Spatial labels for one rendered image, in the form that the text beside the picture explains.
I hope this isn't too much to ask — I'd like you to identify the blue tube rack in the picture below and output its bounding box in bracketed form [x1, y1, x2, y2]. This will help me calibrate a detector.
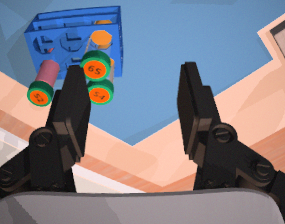
[24, 6, 123, 80]

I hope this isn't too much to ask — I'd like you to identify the blue flat mat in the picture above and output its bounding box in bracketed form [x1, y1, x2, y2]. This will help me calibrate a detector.
[0, 0, 285, 147]

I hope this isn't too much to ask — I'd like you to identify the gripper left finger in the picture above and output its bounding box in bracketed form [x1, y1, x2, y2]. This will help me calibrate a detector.
[0, 65, 91, 200]

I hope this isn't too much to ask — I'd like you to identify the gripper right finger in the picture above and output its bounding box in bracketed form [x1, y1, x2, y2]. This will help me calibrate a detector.
[177, 62, 285, 223]

